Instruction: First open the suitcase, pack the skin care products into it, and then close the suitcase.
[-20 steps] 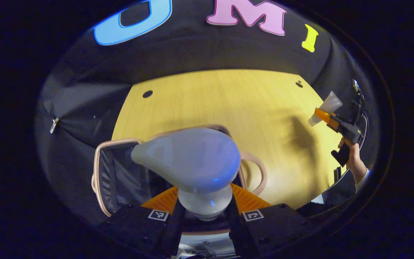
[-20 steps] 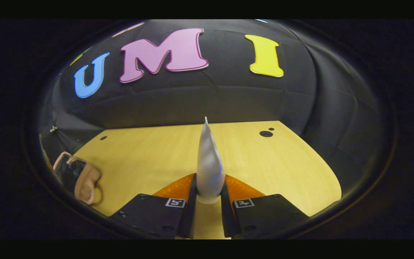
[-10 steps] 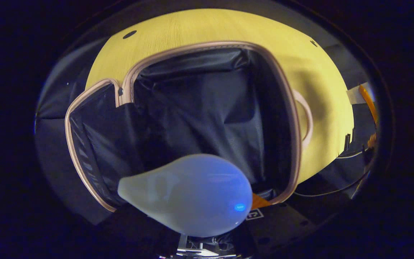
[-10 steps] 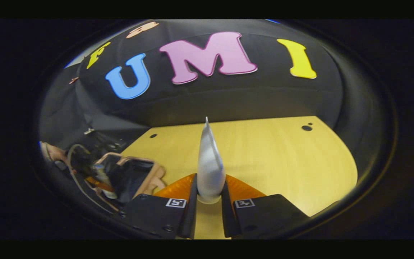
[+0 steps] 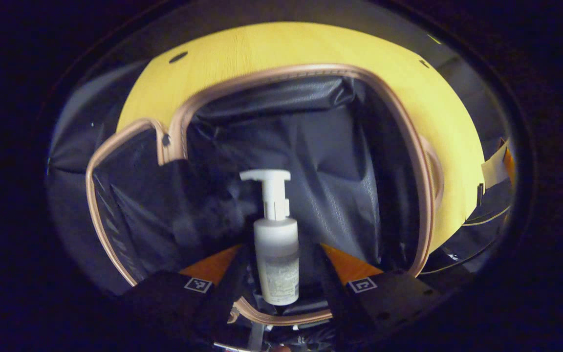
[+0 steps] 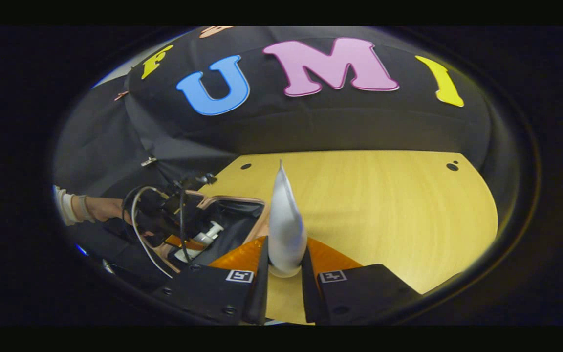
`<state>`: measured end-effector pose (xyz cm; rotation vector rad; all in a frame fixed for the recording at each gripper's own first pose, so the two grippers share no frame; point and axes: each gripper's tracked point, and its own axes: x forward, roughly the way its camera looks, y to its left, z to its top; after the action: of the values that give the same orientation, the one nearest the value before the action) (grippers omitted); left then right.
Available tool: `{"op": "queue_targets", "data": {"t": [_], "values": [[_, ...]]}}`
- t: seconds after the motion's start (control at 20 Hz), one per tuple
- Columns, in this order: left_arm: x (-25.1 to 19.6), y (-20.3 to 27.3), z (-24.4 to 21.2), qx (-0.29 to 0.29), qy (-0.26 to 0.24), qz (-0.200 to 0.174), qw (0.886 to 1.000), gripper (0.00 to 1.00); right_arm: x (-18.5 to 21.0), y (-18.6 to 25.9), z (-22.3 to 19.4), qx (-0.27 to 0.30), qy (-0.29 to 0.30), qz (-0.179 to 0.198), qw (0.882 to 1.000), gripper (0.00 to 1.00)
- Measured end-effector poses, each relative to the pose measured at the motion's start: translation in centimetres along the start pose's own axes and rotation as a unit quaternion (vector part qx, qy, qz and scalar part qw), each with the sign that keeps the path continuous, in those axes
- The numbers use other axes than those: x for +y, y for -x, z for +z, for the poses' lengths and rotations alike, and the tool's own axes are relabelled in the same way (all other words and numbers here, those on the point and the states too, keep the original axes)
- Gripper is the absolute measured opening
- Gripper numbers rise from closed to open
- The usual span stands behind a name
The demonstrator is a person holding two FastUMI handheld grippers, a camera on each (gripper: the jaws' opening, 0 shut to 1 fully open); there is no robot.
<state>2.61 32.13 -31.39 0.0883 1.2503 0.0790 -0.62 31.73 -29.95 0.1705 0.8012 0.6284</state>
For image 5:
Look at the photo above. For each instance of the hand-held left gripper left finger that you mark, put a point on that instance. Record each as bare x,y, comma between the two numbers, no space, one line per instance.
223,293

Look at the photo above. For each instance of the white pump bottle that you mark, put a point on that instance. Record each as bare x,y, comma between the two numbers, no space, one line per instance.
276,244

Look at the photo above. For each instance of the pink suitcase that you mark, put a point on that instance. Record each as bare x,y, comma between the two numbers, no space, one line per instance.
335,161

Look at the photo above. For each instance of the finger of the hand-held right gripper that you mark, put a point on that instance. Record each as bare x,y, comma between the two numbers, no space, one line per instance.
509,164

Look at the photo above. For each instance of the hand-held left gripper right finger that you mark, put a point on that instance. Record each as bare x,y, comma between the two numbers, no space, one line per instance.
330,288

